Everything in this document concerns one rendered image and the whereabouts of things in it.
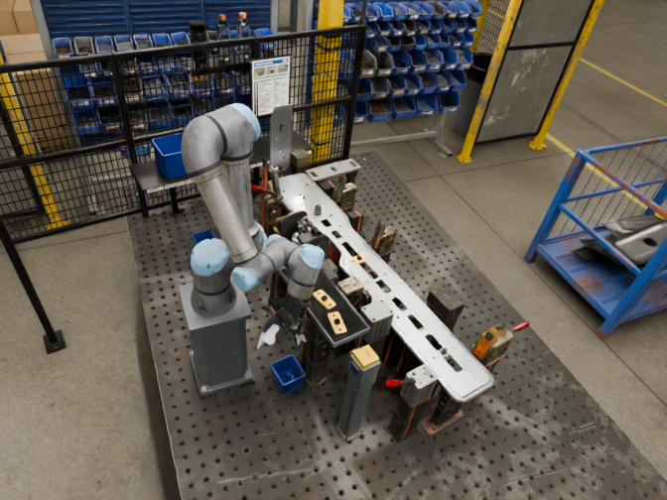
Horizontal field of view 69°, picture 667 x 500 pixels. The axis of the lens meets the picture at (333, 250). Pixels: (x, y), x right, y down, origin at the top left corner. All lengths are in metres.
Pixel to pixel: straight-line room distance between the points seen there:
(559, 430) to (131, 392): 2.06
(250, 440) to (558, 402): 1.22
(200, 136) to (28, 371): 2.09
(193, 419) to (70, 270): 1.90
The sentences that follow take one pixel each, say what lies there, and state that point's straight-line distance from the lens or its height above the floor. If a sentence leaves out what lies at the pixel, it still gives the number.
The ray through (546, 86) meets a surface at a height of 0.66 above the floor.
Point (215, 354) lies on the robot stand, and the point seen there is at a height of 0.92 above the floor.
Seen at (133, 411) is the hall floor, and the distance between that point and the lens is 2.82.
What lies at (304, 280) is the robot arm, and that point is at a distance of 1.42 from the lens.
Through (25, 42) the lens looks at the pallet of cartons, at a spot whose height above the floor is 0.74.
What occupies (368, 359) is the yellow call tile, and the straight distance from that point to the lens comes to 1.51.
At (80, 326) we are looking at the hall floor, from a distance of 3.23.
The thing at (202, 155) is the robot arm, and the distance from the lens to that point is 1.32.
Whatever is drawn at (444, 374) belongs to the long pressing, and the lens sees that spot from 1.74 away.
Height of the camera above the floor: 2.38
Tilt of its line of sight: 42 degrees down
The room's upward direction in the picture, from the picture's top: 7 degrees clockwise
